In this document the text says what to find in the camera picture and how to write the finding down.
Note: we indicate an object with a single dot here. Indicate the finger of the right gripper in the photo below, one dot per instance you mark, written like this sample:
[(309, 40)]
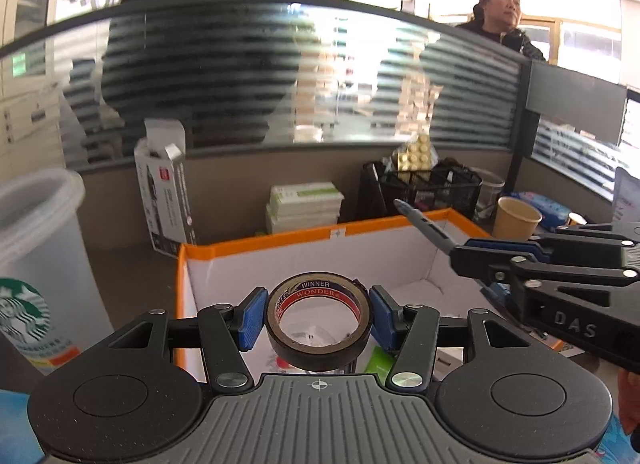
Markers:
[(575, 241), (585, 294)]

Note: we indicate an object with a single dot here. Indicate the white pen box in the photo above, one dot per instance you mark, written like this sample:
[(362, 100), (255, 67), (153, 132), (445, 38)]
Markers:
[(159, 158)]

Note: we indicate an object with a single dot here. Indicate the person in black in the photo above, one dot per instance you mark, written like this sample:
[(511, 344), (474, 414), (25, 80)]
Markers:
[(220, 71)]

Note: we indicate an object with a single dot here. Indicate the Starbucks plastic cup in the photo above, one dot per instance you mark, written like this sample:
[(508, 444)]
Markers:
[(51, 308)]

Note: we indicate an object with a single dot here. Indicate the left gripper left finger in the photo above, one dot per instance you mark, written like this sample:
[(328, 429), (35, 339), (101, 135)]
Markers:
[(225, 332)]

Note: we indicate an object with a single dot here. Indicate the stacked green white boxes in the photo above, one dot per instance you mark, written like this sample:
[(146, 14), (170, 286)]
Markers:
[(303, 206)]

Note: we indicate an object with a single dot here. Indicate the woman with dark hair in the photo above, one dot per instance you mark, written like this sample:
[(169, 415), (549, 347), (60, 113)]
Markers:
[(499, 21)]

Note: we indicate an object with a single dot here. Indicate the purple spout pouch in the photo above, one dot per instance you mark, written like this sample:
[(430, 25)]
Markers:
[(626, 197)]

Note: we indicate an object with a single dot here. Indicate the black tape roll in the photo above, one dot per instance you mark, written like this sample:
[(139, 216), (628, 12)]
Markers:
[(317, 323)]

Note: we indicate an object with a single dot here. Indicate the yellow pill blister pack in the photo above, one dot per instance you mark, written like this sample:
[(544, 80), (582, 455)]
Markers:
[(417, 155)]

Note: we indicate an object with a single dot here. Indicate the blue printed desk mat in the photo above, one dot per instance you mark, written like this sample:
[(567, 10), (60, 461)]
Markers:
[(18, 444)]

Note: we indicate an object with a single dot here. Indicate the paper cup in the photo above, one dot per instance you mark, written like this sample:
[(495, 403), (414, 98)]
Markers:
[(515, 220)]

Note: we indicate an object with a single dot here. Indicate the orange cardboard box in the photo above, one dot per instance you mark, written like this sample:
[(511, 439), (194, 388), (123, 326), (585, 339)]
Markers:
[(389, 252)]

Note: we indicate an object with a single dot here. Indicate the green tube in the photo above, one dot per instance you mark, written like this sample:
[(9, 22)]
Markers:
[(380, 363)]

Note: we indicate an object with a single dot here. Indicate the blue tissue pack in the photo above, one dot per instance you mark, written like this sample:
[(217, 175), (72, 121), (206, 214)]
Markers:
[(554, 214)]

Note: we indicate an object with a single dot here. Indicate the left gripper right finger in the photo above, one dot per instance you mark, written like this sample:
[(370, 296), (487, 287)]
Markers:
[(409, 334)]

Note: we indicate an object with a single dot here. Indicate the black mesh organizer basket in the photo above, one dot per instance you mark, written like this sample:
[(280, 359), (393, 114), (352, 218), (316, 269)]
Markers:
[(447, 186)]

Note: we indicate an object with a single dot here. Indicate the operator right hand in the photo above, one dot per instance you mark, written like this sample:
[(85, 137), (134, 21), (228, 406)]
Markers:
[(628, 385)]

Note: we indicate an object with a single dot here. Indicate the dark blue pen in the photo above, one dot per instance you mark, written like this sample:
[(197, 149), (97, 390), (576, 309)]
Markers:
[(430, 230)]

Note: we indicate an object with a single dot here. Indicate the gold perfume bottle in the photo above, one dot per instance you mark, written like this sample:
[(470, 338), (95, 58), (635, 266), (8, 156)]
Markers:
[(575, 219)]

